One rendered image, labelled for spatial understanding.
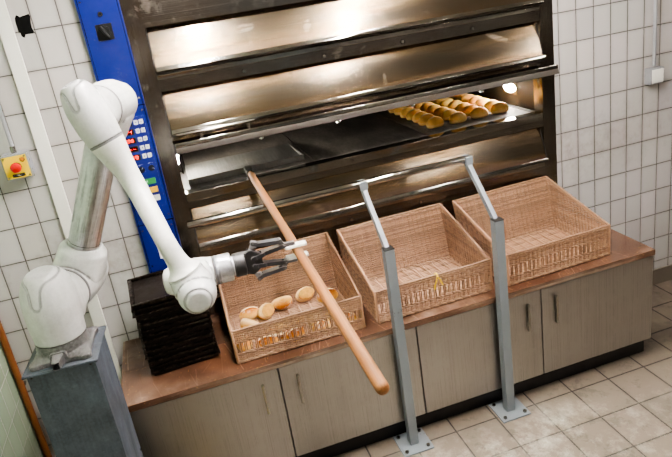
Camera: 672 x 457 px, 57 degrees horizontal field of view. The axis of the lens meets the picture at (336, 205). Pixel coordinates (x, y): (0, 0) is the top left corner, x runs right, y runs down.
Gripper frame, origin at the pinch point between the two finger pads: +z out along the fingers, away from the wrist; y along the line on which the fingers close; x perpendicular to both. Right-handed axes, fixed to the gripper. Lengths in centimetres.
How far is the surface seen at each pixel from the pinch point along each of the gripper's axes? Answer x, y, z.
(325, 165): -91, 2, 34
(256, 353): -41, 58, -17
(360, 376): -36, 79, 23
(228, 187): -90, 2, -11
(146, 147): -87, -24, -41
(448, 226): -81, 42, 88
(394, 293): -31, 42, 40
